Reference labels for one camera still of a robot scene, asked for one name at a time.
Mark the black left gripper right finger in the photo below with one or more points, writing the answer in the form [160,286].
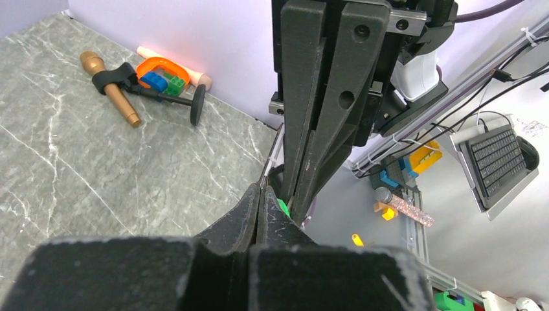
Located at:
[288,271]

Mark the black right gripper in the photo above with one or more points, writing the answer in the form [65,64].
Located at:
[335,62]

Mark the pink glitter tube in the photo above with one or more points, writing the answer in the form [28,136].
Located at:
[388,200]

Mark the silver metal key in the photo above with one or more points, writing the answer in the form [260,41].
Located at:
[271,160]

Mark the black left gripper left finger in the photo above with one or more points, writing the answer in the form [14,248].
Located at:
[202,272]

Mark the green toy brick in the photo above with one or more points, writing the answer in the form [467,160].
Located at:
[176,85]

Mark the green key tag keyring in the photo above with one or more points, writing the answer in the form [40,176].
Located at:
[283,207]

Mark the aluminium frame rail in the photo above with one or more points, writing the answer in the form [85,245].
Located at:
[361,161]

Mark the black computer keyboard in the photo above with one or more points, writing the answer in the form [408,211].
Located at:
[496,163]

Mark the black computer mouse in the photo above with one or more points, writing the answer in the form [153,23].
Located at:
[529,152]

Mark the blue toy brick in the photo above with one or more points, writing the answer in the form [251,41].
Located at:
[155,81]

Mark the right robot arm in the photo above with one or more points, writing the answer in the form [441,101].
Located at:
[417,87]

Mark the black microphone stand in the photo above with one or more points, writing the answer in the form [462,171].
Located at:
[196,103]

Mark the orange pink object at wall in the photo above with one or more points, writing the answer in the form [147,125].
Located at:
[154,59]

